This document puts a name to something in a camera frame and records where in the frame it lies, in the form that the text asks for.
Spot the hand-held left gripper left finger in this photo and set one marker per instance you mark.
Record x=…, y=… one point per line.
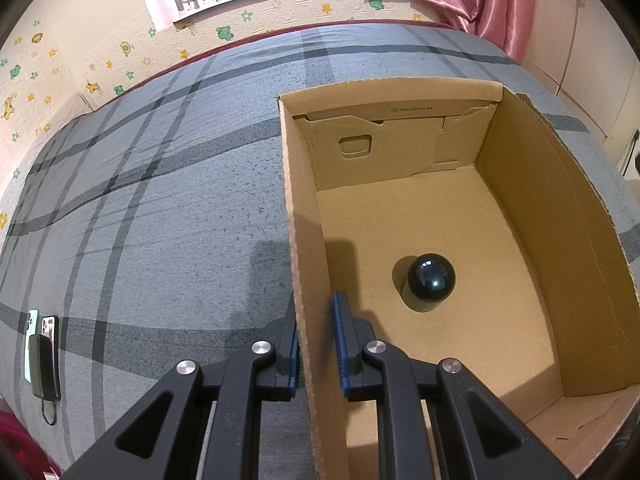
x=285, y=355

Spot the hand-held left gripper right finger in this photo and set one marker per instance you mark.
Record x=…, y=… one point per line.
x=342, y=345

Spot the cardboard box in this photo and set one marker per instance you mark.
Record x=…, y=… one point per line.
x=425, y=220

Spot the black glossy ball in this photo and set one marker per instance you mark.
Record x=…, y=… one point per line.
x=431, y=277

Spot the grey plaid bed sheet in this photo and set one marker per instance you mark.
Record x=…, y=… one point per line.
x=175, y=210

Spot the silver smartphone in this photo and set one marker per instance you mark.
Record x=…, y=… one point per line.
x=50, y=322

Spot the black power bank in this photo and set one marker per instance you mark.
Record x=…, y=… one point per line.
x=42, y=365

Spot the mint green smartphone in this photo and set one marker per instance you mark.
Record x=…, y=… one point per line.
x=31, y=320

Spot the dark red cloth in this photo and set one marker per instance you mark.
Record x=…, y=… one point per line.
x=12, y=435

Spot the cream wardrobe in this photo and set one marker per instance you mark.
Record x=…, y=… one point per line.
x=590, y=50

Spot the cartoon wall stickers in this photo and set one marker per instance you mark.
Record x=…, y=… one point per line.
x=225, y=33

